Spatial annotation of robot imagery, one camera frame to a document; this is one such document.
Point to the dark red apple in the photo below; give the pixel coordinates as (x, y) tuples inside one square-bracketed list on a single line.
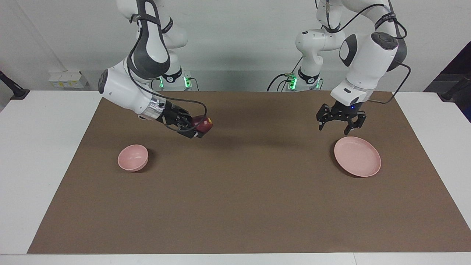
[(204, 123)]

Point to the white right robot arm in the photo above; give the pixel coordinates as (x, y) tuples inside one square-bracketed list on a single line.
[(147, 44)]

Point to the pink bowl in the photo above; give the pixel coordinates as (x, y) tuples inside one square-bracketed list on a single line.
[(131, 158)]

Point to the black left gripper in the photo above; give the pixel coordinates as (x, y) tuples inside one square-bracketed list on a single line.
[(340, 113)]

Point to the pink plate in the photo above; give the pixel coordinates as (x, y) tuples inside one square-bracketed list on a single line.
[(357, 156)]

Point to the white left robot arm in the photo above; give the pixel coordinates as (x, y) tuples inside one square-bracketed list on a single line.
[(368, 62)]

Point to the dark panel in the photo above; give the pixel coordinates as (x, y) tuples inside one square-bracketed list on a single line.
[(456, 62)]

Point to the brown table mat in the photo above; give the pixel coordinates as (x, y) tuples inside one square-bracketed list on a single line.
[(235, 198)]

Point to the white power strip box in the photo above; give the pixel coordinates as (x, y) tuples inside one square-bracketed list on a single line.
[(68, 79)]

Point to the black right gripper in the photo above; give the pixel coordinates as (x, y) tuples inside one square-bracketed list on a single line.
[(173, 116)]

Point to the black stand foot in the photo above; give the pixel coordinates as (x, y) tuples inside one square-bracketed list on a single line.
[(16, 90)]

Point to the black stand leg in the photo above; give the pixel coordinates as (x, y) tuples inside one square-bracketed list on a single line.
[(456, 88)]

